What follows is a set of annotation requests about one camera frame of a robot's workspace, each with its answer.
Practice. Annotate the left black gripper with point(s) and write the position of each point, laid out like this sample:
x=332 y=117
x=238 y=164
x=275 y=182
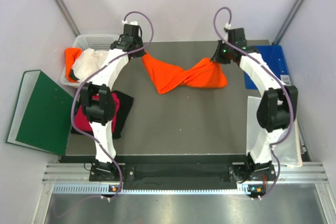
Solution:
x=140 y=53

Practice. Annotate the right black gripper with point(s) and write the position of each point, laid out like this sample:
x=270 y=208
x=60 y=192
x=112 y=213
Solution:
x=217 y=57

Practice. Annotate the orange t shirt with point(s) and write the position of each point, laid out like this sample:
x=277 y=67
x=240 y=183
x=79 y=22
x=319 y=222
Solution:
x=166 y=77
x=71 y=55

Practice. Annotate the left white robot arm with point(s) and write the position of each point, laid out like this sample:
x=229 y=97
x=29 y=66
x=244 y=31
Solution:
x=99 y=107

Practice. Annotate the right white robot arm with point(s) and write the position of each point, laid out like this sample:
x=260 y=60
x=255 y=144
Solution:
x=276 y=112

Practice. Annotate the white perforated plastic basket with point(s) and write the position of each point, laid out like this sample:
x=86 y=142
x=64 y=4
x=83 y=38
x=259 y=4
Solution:
x=85 y=41

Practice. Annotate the white t shirt in basket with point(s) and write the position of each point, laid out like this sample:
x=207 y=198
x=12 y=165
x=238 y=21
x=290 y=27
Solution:
x=89 y=62

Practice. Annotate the blue folder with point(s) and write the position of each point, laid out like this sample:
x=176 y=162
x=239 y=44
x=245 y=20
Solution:
x=274 y=57

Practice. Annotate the black folded t shirt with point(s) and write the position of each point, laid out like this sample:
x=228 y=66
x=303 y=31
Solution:
x=123 y=104

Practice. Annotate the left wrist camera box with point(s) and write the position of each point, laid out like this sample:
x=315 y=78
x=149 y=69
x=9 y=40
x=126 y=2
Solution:
x=132 y=30

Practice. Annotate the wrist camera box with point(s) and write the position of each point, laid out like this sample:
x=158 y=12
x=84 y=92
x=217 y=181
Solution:
x=132 y=30
x=237 y=37

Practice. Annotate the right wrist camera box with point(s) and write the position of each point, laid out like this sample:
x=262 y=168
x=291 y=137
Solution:
x=237 y=37

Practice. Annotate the green ring binder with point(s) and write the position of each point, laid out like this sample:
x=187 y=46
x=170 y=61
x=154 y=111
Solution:
x=41 y=119

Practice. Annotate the aluminium frame rail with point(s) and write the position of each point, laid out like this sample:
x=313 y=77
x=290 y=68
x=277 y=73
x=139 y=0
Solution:
x=309 y=172

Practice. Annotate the slotted grey cable duct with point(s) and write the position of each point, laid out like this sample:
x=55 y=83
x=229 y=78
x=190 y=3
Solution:
x=106 y=189

